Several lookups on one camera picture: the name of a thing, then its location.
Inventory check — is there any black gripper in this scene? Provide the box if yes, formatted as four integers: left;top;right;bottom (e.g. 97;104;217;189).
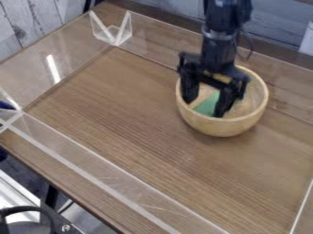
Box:
179;28;251;118

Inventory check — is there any green rectangular block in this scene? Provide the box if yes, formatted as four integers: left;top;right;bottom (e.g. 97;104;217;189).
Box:
193;91;221;117

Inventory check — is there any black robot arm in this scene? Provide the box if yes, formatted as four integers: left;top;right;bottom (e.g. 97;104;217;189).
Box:
179;0;253;118

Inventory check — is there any light wooden bowl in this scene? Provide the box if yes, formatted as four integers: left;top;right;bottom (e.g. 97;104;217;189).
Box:
176;65;269;137

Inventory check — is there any blue object at left edge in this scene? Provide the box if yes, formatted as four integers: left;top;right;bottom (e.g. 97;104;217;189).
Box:
0;101;17;110

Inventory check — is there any black table leg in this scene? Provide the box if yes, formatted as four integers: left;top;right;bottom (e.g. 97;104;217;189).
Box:
46;186;59;209

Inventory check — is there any clear acrylic barrier wall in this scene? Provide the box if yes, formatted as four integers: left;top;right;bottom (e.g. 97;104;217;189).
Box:
0;11;313;234

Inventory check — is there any clear acrylic corner bracket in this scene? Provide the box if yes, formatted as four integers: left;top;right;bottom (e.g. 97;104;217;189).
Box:
89;11;133;47

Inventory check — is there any black metal bracket with screw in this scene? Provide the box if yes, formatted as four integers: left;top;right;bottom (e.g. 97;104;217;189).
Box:
41;203;85;234

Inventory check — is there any black cable loop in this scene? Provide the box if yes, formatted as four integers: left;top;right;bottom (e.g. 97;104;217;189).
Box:
0;205;57;234

